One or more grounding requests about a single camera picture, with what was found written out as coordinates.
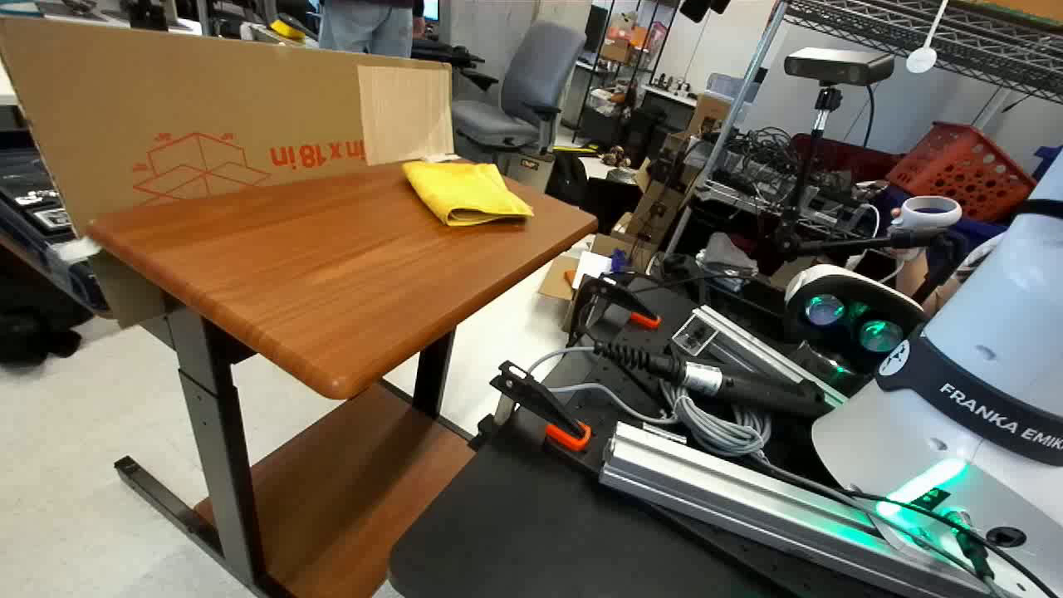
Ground black cable connector plug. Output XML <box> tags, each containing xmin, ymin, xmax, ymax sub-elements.
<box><xmin>590</xmin><ymin>335</ymin><xmax>834</xmax><ymax>419</ymax></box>

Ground black metal table frame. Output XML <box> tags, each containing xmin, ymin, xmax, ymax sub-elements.
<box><xmin>114</xmin><ymin>303</ymin><xmax>460</xmax><ymax>598</ymax></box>

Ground black camera on tripod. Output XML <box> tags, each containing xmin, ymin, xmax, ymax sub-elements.
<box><xmin>775</xmin><ymin>42</ymin><xmax>897</xmax><ymax>260</ymax></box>

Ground white ring VR controller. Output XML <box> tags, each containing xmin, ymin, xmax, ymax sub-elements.
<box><xmin>888</xmin><ymin>192</ymin><xmax>966</xmax><ymax>249</ymax></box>

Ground grey office chair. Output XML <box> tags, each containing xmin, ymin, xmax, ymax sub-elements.
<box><xmin>448</xmin><ymin>19</ymin><xmax>587</xmax><ymax>160</ymax></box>

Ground black clamp orange handle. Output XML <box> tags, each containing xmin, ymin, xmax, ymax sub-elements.
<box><xmin>571</xmin><ymin>273</ymin><xmax>667</xmax><ymax>340</ymax></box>
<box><xmin>487</xmin><ymin>358</ymin><xmax>597</xmax><ymax>459</ymax></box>

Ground short aluminium extrusion piece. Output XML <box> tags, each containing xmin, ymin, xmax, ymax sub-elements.
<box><xmin>667</xmin><ymin>306</ymin><xmax>850</xmax><ymax>408</ymax></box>

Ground grey coiled cable bundle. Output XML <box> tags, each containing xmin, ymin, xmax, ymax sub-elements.
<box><xmin>660</xmin><ymin>384</ymin><xmax>782</xmax><ymax>459</ymax></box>

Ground large flat cardboard box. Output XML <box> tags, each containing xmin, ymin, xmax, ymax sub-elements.
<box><xmin>0</xmin><ymin>14</ymin><xmax>460</xmax><ymax>236</ymax></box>

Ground stacked brown cardboard boxes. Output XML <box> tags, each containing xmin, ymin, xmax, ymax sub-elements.
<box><xmin>630</xmin><ymin>93</ymin><xmax>739</xmax><ymax>249</ymax></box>

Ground metal wire shelf rack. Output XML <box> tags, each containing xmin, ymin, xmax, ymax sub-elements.
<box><xmin>660</xmin><ymin>0</ymin><xmax>1063</xmax><ymax>260</ymax></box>

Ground white hanging round lamp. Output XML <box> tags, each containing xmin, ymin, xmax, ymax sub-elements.
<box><xmin>903</xmin><ymin>0</ymin><xmax>953</xmax><ymax>79</ymax></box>

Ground stereo camera green lenses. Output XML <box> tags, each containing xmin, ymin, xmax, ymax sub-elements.
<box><xmin>782</xmin><ymin>261</ymin><xmax>929</xmax><ymax>384</ymax></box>

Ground wooden lower table shelf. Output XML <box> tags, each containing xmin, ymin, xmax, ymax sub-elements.
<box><xmin>192</xmin><ymin>378</ymin><xmax>479</xmax><ymax>598</ymax></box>

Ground long aluminium extrusion rail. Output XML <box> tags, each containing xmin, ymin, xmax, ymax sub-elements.
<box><xmin>594</xmin><ymin>419</ymin><xmax>997</xmax><ymax>598</ymax></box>

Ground red plastic crate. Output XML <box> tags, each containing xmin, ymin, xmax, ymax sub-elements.
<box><xmin>883</xmin><ymin>119</ymin><xmax>1040</xmax><ymax>224</ymax></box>

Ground person in blue jeans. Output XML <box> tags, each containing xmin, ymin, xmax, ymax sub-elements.
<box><xmin>315</xmin><ymin>0</ymin><xmax>419</xmax><ymax>61</ymax></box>

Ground black equipment pile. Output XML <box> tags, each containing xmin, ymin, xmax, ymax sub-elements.
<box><xmin>0</xmin><ymin>143</ymin><xmax>108</xmax><ymax>366</ymax></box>

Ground yellow cloth towel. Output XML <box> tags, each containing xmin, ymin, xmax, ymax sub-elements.
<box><xmin>400</xmin><ymin>160</ymin><xmax>536</xmax><ymax>232</ymax></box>

